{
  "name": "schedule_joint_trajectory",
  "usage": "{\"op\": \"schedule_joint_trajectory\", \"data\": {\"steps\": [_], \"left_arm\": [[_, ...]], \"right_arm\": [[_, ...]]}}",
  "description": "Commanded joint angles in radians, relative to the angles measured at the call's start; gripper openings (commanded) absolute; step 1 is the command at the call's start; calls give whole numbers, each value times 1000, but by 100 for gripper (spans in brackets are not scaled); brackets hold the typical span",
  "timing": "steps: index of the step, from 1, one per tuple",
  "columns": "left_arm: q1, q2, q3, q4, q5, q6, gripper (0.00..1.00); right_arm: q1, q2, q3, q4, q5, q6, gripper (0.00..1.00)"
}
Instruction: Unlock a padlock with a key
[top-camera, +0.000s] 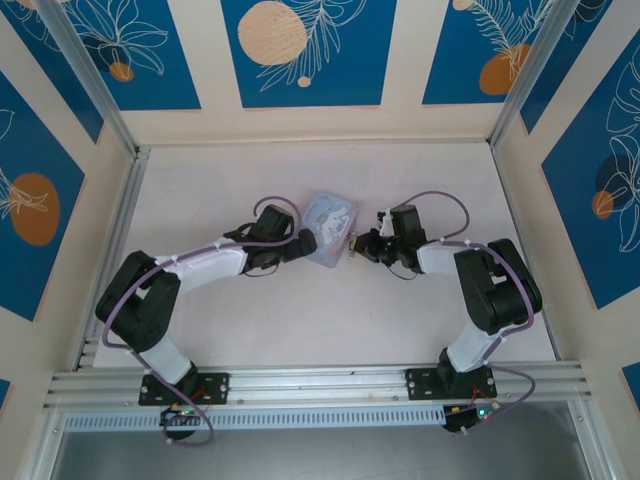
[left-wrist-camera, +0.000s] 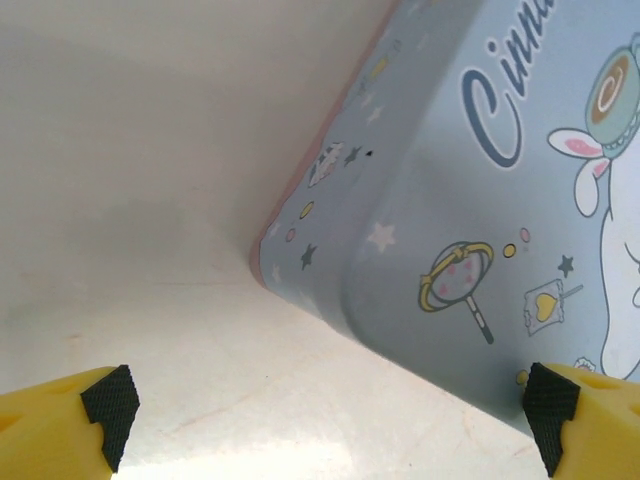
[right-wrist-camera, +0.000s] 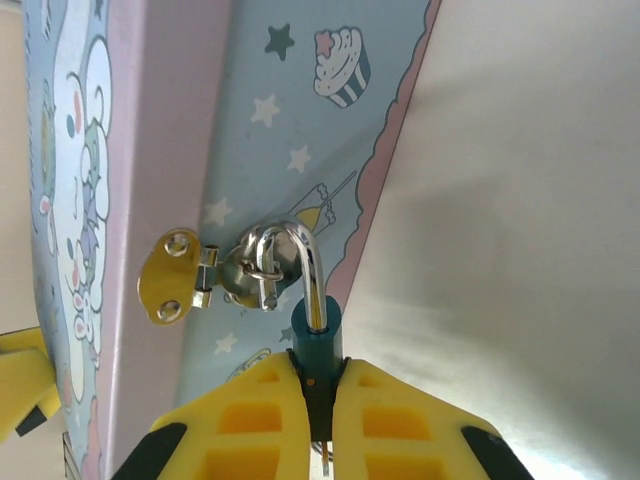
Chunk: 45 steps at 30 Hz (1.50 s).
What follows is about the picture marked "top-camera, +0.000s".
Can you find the small metal key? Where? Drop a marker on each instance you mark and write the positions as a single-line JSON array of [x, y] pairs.
[[352, 252]]

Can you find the light blue cartoon pouch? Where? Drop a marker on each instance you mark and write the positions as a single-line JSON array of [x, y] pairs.
[[327, 230]]

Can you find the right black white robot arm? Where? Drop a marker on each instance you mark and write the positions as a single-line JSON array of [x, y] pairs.
[[495, 290]]

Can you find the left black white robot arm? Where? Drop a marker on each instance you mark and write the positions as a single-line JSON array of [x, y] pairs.
[[150, 305]]

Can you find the blue poster cream circle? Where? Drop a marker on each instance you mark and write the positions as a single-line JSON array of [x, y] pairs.
[[310, 50]]

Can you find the right controller circuit board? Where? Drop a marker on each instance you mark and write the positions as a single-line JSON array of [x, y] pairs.
[[472, 417]]

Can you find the controller circuit board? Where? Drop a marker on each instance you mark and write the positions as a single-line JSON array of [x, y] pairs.
[[182, 415], [472, 417]]

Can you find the left controller circuit board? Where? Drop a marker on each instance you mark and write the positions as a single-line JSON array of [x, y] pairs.
[[182, 415]]

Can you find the blue poster dark circle flower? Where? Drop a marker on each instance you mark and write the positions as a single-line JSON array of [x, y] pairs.
[[595, 200]]

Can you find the blue poster orange circle fern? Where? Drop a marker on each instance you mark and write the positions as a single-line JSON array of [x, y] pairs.
[[475, 55]]

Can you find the blue poster white flower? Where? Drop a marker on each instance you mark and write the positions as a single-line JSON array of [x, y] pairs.
[[135, 55]]

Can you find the blue poster large orange circle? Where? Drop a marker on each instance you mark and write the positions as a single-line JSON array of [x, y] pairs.
[[35, 210]]

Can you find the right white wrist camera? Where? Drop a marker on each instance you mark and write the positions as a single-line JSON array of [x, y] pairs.
[[385, 221]]

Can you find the aluminium cross rail frame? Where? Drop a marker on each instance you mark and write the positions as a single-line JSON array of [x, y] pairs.
[[320, 382]]

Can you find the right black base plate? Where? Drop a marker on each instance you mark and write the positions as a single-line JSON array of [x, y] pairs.
[[422, 384]]

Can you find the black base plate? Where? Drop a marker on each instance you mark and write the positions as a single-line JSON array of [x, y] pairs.
[[422, 384], [215, 387]]

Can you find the aluminium side rail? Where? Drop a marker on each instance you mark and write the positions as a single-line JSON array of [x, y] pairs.
[[117, 240]]

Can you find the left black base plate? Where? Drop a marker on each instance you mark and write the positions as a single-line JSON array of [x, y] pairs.
[[215, 387]]

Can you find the aluminium corner post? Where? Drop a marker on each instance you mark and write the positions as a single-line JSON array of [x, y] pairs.
[[530, 75], [87, 75]]

